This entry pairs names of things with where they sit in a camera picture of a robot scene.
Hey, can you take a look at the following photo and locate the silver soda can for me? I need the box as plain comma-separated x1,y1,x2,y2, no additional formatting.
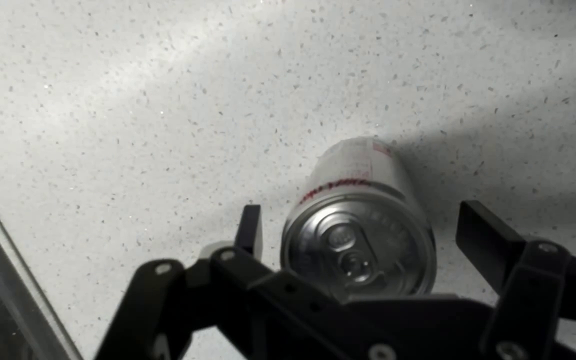
280,138,436,301

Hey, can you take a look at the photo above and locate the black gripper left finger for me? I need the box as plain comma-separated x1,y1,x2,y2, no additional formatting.
94,204,342,360

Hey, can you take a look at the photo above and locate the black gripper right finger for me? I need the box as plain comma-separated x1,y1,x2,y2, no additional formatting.
455,200,576,360

